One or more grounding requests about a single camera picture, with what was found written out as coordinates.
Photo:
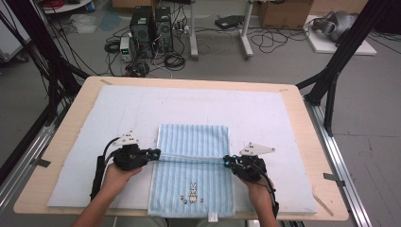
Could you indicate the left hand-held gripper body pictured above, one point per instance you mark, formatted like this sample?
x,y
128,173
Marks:
x,y
130,157

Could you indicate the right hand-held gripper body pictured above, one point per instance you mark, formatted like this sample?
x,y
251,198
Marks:
x,y
250,167

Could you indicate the blue striped towel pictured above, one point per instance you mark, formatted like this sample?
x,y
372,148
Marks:
x,y
192,179

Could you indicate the person's left hand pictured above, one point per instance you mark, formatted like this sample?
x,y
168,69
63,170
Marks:
x,y
118,181

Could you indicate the person's right hand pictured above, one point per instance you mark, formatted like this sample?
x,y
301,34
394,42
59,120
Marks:
x,y
260,192

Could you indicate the white foam mat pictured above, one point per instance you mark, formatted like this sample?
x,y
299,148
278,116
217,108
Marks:
x,y
94,126

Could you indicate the wooden table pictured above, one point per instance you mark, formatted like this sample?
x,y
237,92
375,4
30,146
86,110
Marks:
x,y
75,104

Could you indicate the wooden stick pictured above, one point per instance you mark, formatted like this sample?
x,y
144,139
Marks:
x,y
323,205

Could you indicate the white power supply unit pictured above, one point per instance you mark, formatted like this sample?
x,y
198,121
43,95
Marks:
x,y
126,48

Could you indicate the large black computer tower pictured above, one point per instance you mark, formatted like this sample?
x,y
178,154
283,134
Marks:
x,y
142,31

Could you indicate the slim black computer tower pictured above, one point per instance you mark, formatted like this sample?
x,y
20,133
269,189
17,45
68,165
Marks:
x,y
164,30

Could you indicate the flat black device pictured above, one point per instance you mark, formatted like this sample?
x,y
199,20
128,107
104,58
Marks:
x,y
229,21

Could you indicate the teal plastic sheet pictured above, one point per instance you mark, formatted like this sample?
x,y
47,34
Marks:
x,y
110,20

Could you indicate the white floor board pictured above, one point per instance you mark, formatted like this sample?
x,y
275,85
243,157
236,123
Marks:
x,y
321,45

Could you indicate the clear plastic sheet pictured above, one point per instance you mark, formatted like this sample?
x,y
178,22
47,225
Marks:
x,y
83,24

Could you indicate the low cardboard box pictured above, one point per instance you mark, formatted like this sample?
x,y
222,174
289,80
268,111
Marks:
x,y
132,3

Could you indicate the large cardboard box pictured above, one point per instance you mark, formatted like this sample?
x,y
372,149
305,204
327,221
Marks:
x,y
283,14

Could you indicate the round white table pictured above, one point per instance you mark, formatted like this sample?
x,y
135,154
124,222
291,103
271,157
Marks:
x,y
69,8

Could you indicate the white cabinet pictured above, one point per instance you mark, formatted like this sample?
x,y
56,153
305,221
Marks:
x,y
12,41

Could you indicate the grey bag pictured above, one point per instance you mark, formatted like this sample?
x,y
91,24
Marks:
x,y
339,23

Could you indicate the aluminium rail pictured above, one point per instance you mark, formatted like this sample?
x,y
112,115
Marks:
x,y
28,157
343,176

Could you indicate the white desk frame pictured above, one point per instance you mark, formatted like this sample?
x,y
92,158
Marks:
x,y
193,38

